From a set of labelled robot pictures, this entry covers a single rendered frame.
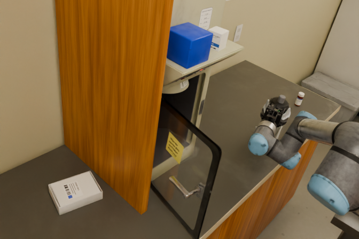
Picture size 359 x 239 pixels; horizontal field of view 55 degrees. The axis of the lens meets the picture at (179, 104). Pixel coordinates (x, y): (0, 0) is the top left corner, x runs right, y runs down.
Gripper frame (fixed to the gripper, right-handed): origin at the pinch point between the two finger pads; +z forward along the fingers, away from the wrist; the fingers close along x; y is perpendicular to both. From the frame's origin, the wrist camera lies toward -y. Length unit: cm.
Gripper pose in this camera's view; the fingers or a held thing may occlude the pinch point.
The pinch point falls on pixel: (277, 109)
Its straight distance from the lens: 164.0
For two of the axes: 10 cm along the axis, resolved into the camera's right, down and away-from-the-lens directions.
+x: -8.8, -3.6, 3.2
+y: 1.3, -8.2, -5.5
